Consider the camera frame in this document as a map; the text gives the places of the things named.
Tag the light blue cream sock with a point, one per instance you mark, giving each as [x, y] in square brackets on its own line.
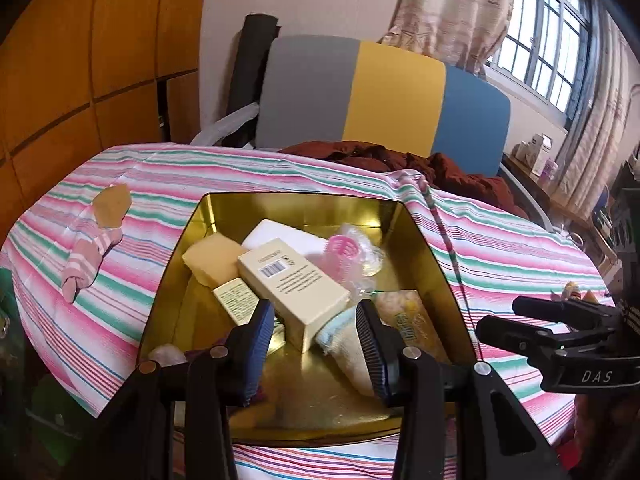
[345, 345]

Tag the pink hair roller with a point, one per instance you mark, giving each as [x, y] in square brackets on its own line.
[342, 255]

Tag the gold metal tin tray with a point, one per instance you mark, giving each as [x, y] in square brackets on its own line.
[420, 270]

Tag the white carton box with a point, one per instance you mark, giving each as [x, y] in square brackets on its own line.
[541, 152]

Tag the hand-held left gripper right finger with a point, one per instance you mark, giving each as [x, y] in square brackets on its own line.
[372, 355]

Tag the grey yellow blue chair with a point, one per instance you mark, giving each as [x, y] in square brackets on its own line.
[395, 100]

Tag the small cream printed box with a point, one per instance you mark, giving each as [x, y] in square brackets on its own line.
[235, 300]

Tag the small purple box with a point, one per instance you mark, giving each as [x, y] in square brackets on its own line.
[550, 169]

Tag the pink striped sock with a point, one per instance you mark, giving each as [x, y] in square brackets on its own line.
[87, 260]

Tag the beige patterned curtain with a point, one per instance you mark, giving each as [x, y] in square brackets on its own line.
[455, 5]
[595, 125]

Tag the orange wooden wardrobe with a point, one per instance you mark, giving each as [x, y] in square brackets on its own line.
[80, 75]

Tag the black rolled mat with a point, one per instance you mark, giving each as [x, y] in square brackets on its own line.
[250, 70]

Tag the yellow sponge block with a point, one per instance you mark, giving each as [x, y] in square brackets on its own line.
[210, 257]

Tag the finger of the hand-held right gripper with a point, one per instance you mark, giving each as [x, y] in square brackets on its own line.
[565, 310]
[515, 337]

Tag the wooden side desk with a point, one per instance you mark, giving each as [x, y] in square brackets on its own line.
[550, 195]

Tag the barred window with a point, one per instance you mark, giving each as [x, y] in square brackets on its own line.
[545, 45]

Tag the white rectangular block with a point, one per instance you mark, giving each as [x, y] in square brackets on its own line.
[295, 240]

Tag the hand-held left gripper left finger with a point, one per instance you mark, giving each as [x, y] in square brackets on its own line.
[260, 342]

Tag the white cotton ball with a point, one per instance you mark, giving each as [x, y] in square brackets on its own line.
[167, 356]

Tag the cream cardboard box with barcode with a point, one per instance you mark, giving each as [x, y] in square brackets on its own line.
[300, 285]

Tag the clear plastic wrapped bundle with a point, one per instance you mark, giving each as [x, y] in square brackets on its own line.
[370, 257]

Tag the yellow snack packet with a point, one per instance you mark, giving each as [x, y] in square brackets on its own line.
[415, 320]

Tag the dark red cloth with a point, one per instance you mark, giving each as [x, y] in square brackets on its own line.
[460, 175]

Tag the person's right forearm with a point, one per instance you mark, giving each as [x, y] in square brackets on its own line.
[610, 440]

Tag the brown cardboard panel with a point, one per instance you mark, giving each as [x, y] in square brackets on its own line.
[184, 107]

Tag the small colourful trinket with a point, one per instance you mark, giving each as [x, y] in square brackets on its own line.
[572, 291]

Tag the green plastic basin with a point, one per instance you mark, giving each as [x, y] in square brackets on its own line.
[60, 410]

